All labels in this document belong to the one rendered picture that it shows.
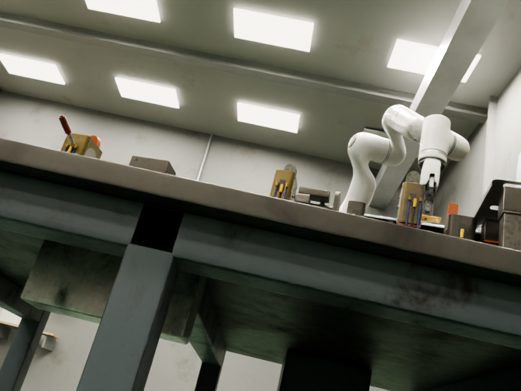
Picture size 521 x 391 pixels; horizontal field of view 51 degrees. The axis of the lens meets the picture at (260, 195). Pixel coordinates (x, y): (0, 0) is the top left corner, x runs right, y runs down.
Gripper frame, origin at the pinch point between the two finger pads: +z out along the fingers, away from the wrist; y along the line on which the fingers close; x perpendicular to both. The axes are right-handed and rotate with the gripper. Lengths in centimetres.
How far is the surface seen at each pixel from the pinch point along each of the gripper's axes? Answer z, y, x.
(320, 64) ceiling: -489, -551, -140
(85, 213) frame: 45, 75, -59
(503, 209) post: 13.7, 35.6, 12.9
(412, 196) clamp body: 6.2, 20.2, -5.6
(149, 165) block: 6, 16, -81
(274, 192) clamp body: 9.6, 17.0, -42.3
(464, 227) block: 12.1, 18.8, 7.7
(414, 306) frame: 48, 67, -6
